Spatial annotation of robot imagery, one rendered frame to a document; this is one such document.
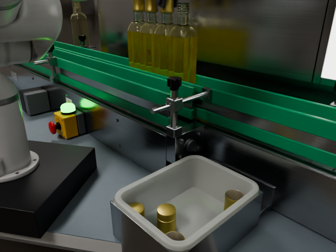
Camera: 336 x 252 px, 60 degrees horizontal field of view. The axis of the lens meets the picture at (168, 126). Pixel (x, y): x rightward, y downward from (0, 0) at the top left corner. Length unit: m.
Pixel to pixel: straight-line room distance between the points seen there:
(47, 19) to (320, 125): 0.49
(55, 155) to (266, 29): 0.58
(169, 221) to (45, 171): 0.30
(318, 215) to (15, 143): 0.60
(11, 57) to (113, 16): 0.71
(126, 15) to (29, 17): 0.71
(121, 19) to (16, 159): 0.73
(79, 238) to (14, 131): 0.25
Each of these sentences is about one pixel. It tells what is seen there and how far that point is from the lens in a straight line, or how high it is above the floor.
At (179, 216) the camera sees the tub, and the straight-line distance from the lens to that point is 0.58.
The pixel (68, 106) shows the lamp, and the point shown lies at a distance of 0.94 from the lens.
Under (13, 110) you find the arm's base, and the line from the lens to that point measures 0.65.
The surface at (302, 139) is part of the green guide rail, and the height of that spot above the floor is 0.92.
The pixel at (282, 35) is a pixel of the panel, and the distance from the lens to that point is 0.74.
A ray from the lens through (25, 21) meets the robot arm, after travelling 0.53.
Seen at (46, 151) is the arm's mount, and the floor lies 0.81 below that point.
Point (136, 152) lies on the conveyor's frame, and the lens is 0.75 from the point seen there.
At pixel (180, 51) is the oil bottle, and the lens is 0.73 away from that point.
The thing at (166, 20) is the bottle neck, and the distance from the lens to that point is 0.79.
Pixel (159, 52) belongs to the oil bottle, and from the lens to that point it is 0.79.
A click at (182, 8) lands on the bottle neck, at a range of 0.74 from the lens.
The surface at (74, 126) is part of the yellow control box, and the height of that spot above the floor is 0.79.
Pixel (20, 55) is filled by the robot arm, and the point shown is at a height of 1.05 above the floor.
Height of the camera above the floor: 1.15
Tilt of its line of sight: 24 degrees down
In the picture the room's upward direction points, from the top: straight up
